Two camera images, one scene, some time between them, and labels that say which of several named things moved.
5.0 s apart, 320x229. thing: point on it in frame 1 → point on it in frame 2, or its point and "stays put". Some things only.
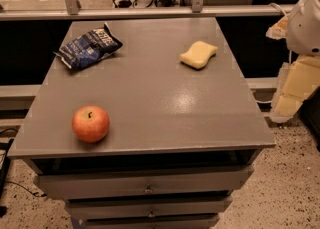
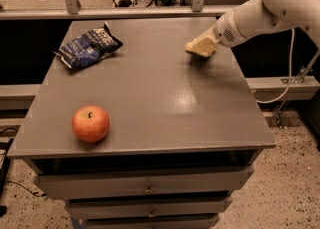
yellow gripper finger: [279, 29] → [225, 31]
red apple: [90, 123] stays put
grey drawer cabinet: [181, 142] stays put
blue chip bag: [89, 48] stays put
